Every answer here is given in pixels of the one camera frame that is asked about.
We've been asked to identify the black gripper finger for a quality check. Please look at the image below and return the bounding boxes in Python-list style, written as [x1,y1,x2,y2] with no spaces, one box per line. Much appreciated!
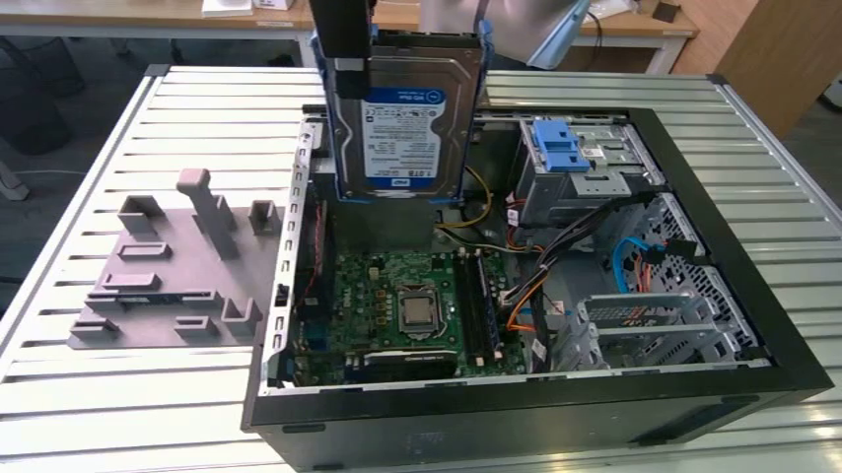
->
[308,0,375,98]

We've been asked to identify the hard disk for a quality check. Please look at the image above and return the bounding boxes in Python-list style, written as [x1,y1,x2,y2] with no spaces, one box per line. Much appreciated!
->
[315,22,495,206]

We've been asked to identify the metal disk bay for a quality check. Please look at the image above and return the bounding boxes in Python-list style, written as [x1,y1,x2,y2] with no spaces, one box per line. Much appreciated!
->
[555,290,768,373]

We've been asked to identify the white box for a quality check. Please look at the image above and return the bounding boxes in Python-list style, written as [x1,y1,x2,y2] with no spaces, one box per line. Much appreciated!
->
[200,0,255,19]

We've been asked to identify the wooden desk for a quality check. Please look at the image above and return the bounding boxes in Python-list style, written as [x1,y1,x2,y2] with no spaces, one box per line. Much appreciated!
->
[0,0,700,75]

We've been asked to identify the grey power supply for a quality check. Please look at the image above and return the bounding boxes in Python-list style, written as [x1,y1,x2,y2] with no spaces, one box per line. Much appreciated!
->
[308,157,443,252]

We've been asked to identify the blue drive latch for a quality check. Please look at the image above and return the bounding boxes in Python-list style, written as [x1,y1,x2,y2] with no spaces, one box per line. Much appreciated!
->
[532,119,594,173]

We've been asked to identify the metal optical drive cage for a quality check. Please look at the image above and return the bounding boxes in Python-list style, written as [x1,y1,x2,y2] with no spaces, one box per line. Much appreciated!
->
[515,117,666,228]

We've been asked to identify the black office chair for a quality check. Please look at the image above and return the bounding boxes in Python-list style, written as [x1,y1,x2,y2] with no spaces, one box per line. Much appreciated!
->
[0,36,87,155]

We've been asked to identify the green motherboard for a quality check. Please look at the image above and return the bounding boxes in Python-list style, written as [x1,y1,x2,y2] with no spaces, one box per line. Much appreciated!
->
[292,248,527,385]

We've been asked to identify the grey parts rack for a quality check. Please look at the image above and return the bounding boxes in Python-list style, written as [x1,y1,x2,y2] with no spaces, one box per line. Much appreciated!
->
[68,167,291,352]

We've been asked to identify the silver CPU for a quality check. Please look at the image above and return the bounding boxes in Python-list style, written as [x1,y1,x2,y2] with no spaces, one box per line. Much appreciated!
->
[399,295,436,327]

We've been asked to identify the black RAM slot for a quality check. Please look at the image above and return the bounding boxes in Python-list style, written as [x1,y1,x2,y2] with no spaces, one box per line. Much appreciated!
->
[452,249,488,365]

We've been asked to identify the grey metal stand foot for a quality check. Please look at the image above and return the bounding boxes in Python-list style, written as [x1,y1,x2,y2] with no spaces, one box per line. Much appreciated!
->
[0,147,32,202]

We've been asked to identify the RAM stick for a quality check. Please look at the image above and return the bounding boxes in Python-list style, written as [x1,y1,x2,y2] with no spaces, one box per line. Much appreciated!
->
[474,250,507,364]

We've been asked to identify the CPU socket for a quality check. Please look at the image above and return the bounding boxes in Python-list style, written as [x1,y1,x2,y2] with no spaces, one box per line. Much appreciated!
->
[392,283,448,341]

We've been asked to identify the wooden cabinet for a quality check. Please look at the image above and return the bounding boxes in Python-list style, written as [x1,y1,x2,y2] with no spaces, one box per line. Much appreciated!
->
[670,0,842,139]

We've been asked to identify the black graphics card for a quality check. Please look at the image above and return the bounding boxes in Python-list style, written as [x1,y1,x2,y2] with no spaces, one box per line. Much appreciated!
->
[353,347,462,383]

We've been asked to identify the black PC case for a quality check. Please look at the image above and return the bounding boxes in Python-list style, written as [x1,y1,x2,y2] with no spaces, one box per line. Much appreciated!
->
[239,102,836,472]

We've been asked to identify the yellow wires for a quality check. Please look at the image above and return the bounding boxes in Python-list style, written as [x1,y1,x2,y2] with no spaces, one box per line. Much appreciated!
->
[436,165,495,231]

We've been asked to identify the black cable bundle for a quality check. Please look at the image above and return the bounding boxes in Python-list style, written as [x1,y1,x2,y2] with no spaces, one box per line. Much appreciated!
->
[506,191,659,306]

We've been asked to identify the blue wire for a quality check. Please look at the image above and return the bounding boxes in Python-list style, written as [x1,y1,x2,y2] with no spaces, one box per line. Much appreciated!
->
[610,236,659,297]

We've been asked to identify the orange wire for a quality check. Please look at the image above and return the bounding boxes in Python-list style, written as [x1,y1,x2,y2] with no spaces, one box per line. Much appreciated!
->
[634,250,652,297]

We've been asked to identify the black wire connector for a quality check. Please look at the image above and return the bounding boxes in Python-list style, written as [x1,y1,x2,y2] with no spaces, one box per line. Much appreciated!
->
[663,241,708,265]

